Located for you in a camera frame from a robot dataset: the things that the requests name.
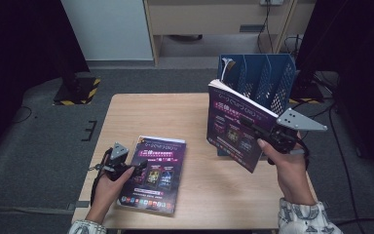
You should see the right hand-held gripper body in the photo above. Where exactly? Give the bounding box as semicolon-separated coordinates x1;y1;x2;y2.
262;107;328;156

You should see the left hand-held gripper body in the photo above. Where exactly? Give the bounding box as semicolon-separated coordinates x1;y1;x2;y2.
89;141;134;182

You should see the blue file rack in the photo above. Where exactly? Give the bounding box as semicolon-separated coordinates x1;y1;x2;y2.
216;53;298;158

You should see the person's left hand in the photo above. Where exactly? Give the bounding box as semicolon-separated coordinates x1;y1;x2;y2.
85;166;136;225

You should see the person's right hand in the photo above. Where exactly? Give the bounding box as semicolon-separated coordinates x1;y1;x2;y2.
256;138;318;207

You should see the black yellow striped stand base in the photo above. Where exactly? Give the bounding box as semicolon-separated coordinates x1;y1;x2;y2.
52;76;102;106
288;81;326;105

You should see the grey tape piece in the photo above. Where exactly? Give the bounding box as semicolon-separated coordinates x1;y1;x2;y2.
67;200;91;212

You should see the dark object under desk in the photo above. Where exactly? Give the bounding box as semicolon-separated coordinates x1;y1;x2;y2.
168;33;205;43

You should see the light wooden desk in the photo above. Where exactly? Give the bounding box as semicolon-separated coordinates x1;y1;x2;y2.
142;0;316;67

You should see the black curtain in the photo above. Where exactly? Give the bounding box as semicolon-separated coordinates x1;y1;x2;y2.
295;0;374;176
0;0;91;164

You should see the white panel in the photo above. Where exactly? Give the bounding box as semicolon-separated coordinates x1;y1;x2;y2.
59;0;154;61

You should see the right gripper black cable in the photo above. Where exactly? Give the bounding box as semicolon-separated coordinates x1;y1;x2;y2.
296;136;312;172

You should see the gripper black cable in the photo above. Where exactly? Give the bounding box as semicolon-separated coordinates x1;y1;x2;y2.
296;136;312;172
90;147;113;207

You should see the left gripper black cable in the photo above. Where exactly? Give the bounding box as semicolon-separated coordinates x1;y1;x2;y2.
90;147;113;207

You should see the long black floor cable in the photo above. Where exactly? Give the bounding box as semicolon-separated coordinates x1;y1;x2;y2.
327;103;360;228

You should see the black hanging cable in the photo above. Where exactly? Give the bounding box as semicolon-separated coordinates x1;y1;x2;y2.
256;3;276;55

